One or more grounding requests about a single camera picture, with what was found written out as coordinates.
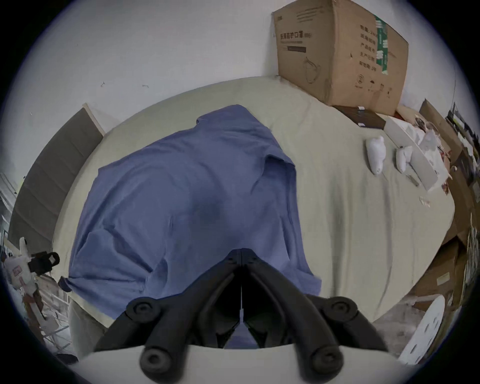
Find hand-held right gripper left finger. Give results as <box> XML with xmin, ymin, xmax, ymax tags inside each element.
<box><xmin>94</xmin><ymin>248</ymin><xmax>243</xmax><ymax>376</ymax></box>

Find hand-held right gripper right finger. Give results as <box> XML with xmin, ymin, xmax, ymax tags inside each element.
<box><xmin>242</xmin><ymin>248</ymin><xmax>390</xmax><ymax>378</ymax></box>

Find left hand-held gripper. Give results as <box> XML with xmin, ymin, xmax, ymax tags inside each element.
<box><xmin>3</xmin><ymin>236</ymin><xmax>61</xmax><ymax>297</ymax></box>

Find blue shirt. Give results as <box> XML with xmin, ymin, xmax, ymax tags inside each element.
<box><xmin>59</xmin><ymin>104</ymin><xmax>322</xmax><ymax>349</ymax></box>

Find grey padded headboard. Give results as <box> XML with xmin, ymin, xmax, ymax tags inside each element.
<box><xmin>7</xmin><ymin>103</ymin><xmax>105</xmax><ymax>256</ymax></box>

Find bed with beige sheet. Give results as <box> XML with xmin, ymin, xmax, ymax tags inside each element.
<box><xmin>52</xmin><ymin>76</ymin><xmax>456</xmax><ymax>361</ymax></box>

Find white round perforated board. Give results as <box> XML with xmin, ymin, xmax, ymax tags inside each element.
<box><xmin>397</xmin><ymin>296</ymin><xmax>447</xmax><ymax>366</ymax></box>

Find open white box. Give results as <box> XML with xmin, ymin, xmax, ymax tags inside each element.
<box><xmin>383</xmin><ymin>114</ymin><xmax>451</xmax><ymax>192</ymax></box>

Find pile of flattened brown cartons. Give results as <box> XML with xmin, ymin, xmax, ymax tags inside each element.
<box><xmin>410</xmin><ymin>98</ymin><xmax>480</xmax><ymax>312</ymax></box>

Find dark brown flat box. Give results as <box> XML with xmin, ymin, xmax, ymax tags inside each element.
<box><xmin>333</xmin><ymin>105</ymin><xmax>387</xmax><ymax>131</ymax></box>

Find large brown cardboard carton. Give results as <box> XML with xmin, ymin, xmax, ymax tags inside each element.
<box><xmin>272</xmin><ymin>0</ymin><xmax>409</xmax><ymax>116</ymax></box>

